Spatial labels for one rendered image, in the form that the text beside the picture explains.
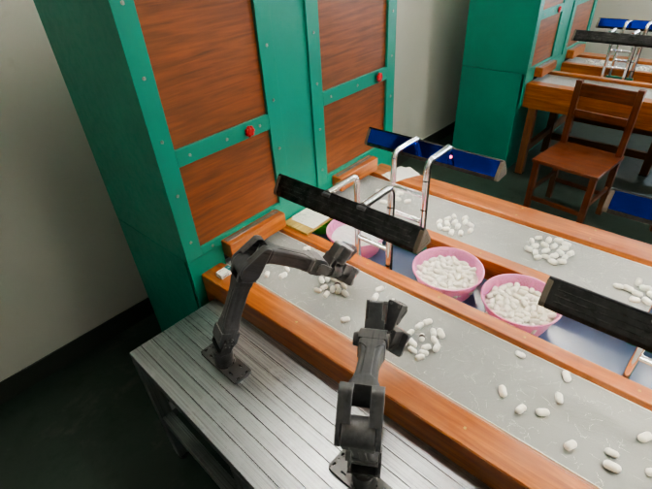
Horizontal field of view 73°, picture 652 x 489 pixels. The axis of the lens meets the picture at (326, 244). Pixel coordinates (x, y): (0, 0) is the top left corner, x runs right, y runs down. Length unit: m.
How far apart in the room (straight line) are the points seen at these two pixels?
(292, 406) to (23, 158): 1.57
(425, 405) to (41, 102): 1.92
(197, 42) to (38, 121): 0.96
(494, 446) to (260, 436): 0.63
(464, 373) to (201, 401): 0.81
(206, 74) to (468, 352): 1.24
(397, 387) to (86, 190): 1.75
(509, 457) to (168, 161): 1.31
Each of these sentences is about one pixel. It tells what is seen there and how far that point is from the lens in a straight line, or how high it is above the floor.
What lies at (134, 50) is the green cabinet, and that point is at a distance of 1.47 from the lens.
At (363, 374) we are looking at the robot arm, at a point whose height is 1.10.
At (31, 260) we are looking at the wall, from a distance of 2.48.
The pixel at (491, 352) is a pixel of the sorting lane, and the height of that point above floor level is 0.74.
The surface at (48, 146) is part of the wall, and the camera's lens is 2.33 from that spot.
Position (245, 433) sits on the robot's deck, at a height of 0.67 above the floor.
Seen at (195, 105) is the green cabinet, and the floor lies 1.39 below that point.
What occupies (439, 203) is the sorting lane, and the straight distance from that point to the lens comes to 2.20.
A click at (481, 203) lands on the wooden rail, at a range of 2.18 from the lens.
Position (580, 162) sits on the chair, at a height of 0.46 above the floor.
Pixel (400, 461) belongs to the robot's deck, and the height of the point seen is 0.67.
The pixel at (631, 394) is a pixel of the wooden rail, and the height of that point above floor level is 0.76.
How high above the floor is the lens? 1.84
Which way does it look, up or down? 36 degrees down
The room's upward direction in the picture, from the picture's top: 4 degrees counter-clockwise
